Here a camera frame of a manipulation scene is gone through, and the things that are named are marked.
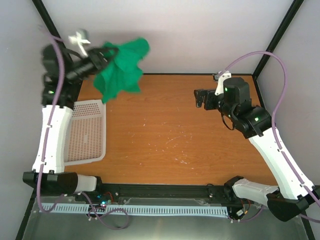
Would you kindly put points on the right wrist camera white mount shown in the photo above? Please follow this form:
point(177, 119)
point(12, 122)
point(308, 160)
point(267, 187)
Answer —
point(220, 77)

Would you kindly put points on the light blue cable duct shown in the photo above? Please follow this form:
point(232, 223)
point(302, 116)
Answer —
point(144, 210)

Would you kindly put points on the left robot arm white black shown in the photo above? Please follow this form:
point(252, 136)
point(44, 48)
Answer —
point(65, 72)

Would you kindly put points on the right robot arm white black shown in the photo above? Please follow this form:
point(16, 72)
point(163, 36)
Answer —
point(294, 192)

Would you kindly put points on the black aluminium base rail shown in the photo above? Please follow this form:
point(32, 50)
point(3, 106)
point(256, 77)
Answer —
point(213, 194)

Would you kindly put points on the left black frame post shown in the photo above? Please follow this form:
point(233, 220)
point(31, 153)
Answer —
point(48, 22)

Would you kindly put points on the black frame post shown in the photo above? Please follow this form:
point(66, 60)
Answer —
point(281, 30)
point(48, 22)

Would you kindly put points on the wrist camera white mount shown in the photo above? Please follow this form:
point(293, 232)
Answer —
point(220, 77)
point(80, 39)

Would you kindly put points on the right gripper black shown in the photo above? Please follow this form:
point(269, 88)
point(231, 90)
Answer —
point(200, 97)

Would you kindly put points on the small electronics board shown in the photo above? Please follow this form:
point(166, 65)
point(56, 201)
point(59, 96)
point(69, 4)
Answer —
point(105, 199)

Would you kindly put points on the white plastic basket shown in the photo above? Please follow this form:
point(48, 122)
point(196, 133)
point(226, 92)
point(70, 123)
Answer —
point(86, 135)

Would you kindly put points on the green t-shirt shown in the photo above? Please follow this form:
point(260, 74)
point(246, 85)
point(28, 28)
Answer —
point(122, 73)

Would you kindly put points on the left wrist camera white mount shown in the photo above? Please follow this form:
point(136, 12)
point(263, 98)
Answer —
point(80, 39)

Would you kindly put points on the right black frame post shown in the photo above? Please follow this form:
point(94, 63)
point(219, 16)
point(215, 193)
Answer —
point(281, 30)

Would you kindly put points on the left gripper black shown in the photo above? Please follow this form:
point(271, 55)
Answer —
point(98, 59)

